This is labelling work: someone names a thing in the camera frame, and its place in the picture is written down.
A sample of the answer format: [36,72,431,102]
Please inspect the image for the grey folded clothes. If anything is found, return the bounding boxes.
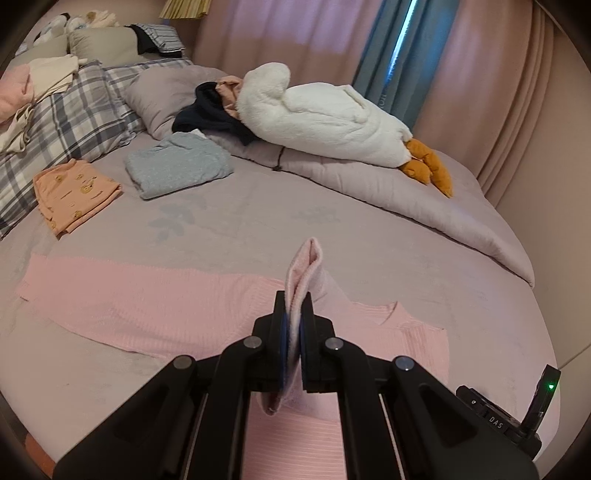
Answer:
[124,131,234,200]

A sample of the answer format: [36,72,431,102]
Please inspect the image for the orange printed folded clothes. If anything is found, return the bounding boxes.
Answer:
[33,159,124,238]

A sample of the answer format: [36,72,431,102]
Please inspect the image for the pink knit sweater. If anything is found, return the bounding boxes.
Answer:
[16,237,451,480]

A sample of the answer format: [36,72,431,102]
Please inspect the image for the round bed with pink sheet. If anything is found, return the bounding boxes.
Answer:
[0,51,561,480]

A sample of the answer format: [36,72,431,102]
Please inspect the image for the pink crumpled garment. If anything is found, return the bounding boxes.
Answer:
[0,64,35,123]

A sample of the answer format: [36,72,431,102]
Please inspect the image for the grey duvet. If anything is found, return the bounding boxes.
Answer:
[203,124,536,288]

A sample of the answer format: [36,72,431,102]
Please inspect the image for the peach garment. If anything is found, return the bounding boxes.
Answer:
[217,78,244,116]

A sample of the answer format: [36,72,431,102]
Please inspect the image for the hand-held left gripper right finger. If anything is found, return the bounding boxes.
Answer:
[299,295,539,480]

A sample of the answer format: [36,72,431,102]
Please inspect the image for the cream folded garment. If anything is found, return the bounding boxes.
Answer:
[28,54,88,103]
[0,102,40,154]

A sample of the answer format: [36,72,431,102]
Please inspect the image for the pink curtain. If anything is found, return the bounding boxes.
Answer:
[412,0,543,185]
[191,0,389,88]

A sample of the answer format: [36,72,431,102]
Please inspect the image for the grey plaid pillow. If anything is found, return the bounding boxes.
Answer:
[0,59,195,238]

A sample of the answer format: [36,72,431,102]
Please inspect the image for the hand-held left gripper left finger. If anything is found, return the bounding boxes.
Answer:
[53,291,291,480]

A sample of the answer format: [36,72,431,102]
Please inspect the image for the black cloth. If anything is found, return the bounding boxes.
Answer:
[129,25,161,54]

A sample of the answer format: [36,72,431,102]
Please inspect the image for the white goose plush toy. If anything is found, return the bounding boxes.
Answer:
[236,62,454,199]

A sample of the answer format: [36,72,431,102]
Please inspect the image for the yellow pleated lampshade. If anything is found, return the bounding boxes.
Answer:
[159,0,211,20]

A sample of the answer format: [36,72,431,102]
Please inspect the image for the cream plush toy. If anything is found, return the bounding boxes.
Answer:
[69,8,121,31]

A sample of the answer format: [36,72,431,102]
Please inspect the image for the pink padded headboard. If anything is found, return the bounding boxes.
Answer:
[475,9,591,370]

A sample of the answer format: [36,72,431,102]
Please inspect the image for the blue curtain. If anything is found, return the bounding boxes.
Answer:
[353,0,462,130]

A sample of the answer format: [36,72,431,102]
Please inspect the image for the black and white plush toy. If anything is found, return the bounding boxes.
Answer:
[34,14,70,44]

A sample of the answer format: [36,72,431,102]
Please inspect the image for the grey striped cloth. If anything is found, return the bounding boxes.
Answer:
[139,25,186,58]

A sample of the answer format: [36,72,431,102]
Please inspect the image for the dark navy garment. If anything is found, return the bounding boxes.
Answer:
[172,82,257,147]

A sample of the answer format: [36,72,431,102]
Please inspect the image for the beige pillow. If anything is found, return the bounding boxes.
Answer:
[14,34,70,60]
[68,27,144,63]

